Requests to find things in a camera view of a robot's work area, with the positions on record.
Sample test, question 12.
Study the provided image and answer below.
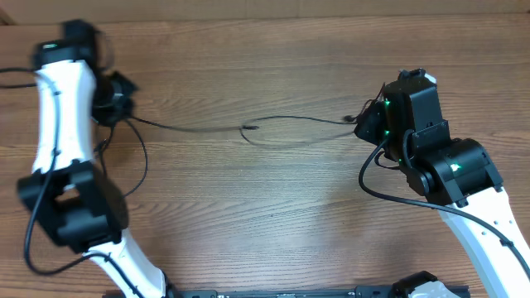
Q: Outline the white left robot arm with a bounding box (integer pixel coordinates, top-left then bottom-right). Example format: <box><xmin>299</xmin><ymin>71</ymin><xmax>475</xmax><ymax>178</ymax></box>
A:
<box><xmin>17</xmin><ymin>20</ymin><xmax>177</xmax><ymax>297</ymax></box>

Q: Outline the black usb cable silver plug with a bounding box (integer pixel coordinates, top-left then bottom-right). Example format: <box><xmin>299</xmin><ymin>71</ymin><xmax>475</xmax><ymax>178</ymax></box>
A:
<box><xmin>239</xmin><ymin>115</ymin><xmax>355</xmax><ymax>149</ymax></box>

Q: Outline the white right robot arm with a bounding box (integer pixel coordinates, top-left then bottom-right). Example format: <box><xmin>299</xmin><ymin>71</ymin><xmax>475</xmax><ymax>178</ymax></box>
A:
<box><xmin>354</xmin><ymin>69</ymin><xmax>529</xmax><ymax>297</ymax></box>

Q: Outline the thin black usb cable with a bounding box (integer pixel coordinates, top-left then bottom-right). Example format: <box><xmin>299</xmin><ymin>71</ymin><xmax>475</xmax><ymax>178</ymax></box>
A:
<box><xmin>93</xmin><ymin>118</ymin><xmax>149</xmax><ymax>199</ymax></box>

